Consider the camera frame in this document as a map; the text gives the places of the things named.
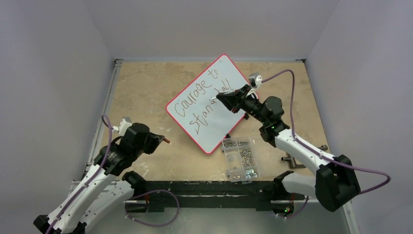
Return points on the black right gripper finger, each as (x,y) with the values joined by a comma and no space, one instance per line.
(230,102)
(229,95)

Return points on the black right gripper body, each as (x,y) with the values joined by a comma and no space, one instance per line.
(238,99)

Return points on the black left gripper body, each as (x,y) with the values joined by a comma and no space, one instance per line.
(149,147)

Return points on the pink framed whiteboard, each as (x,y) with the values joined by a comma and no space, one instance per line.
(206,121)

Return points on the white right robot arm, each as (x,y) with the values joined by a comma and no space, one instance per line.
(334,181)

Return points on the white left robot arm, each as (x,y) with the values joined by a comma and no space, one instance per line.
(115,158)

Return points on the clear screw organizer box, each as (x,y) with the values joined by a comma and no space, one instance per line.
(240,156)

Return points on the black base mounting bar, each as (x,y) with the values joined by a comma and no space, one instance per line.
(156,196)

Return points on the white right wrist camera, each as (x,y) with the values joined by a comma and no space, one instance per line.
(255,80)

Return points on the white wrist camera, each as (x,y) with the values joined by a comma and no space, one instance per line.
(124,124)
(255,80)

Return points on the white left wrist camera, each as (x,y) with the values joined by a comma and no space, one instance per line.
(124,124)

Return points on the aluminium table frame rail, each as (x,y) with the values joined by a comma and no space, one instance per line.
(106,106)

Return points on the black metal bracket tool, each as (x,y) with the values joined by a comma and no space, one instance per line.
(292,164)

